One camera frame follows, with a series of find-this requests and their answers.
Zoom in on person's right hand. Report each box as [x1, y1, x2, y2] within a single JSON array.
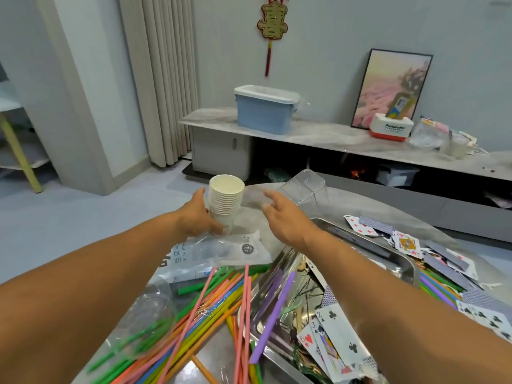
[[260, 188, 325, 254]]

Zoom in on person's left hand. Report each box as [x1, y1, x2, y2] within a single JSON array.
[[172, 188, 227, 241]]

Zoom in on group of white paper cups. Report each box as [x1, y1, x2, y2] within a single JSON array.
[[205, 173, 246, 233]]

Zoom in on metal tray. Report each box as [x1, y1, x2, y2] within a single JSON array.
[[248, 217, 421, 384]]

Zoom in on pile of floss picks and clips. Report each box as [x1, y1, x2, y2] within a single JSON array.
[[276, 263, 337, 373]]

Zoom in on pile of colourful straws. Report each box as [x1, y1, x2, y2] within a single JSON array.
[[84, 263, 512, 384]]

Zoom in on pile of playing cards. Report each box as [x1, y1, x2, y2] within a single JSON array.
[[296, 213, 512, 381]]

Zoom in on person's left forearm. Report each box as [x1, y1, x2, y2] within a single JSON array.
[[0, 212, 197, 384]]

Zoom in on person's right forearm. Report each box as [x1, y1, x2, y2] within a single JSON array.
[[300, 228, 512, 384]]

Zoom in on clear ribbed organizer box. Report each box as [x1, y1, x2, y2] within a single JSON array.
[[276, 167, 331, 211]]

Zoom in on clear printed plastic bag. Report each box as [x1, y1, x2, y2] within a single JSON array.
[[156, 230, 275, 285]]

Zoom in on grey cabinet with marble top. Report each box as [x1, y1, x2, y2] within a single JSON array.
[[178, 106, 512, 245]]

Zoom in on blue storage box white lid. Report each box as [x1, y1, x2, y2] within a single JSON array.
[[234, 84, 302, 136]]

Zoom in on white box in cabinet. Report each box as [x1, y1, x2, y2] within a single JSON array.
[[376, 165, 420, 189]]

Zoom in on clear round plastic bowl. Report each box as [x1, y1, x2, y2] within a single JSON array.
[[104, 287, 177, 357]]

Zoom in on white and red small box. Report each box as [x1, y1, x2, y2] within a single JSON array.
[[369, 113, 414, 142]]

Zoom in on beige curtain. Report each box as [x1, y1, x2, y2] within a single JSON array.
[[118, 0, 201, 169]]

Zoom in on small colourful box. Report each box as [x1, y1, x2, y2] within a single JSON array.
[[390, 92, 415, 118]]

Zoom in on clear bag of snacks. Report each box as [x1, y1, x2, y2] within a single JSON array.
[[410, 117, 449, 150]]

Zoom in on framed pink picture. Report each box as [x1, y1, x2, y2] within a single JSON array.
[[350, 49, 434, 130]]

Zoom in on colourful small packet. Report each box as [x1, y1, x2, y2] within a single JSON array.
[[456, 130, 479, 153]]

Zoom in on loose papers in cabinet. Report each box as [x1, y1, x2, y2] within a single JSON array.
[[484, 191, 512, 211]]

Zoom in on red gold wall hanging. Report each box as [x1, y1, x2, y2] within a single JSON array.
[[257, 0, 290, 78]]

